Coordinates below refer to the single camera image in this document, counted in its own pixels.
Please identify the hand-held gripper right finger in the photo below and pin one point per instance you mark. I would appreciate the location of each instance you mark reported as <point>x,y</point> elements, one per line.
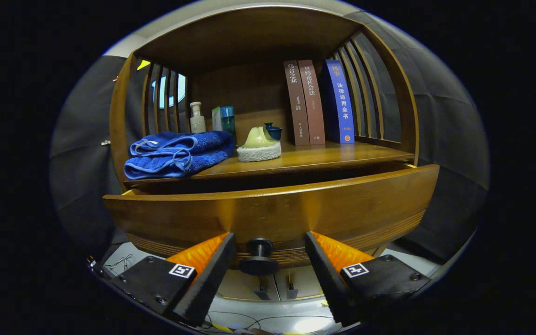
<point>328,279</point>

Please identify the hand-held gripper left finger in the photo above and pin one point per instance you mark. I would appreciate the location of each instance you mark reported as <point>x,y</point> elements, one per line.
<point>212,279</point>

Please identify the wooden drawer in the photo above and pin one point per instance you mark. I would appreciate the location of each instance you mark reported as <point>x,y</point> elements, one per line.
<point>272,214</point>

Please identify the wooden cabinet door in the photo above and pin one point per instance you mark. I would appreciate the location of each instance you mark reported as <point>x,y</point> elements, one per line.
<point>305,281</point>
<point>240,284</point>

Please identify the wooden countertop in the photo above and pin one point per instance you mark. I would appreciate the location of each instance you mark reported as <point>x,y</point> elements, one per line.
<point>324,153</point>

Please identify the wooden cabinet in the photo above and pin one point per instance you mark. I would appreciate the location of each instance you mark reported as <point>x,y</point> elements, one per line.
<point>249,37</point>

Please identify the folded blue towel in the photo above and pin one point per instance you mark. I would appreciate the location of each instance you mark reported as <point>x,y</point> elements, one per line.
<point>179,153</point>

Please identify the dark blue lidded teacup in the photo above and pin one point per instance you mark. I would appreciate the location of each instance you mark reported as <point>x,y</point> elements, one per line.
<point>275,132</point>

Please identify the white pump bottle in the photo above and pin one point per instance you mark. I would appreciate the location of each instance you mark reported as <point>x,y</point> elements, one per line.
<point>197,123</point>

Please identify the teal bottle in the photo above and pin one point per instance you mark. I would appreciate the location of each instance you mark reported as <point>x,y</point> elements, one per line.
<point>227,122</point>

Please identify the white green tube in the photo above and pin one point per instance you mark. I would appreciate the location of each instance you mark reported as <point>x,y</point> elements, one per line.
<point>216,118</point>

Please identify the blue book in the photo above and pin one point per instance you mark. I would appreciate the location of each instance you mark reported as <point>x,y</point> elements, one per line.
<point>342,107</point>

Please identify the reddish brown book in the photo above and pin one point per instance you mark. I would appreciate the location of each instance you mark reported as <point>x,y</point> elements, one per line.
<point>312,107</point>

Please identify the dark brown book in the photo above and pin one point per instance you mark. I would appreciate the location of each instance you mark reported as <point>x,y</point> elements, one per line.
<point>297,107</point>

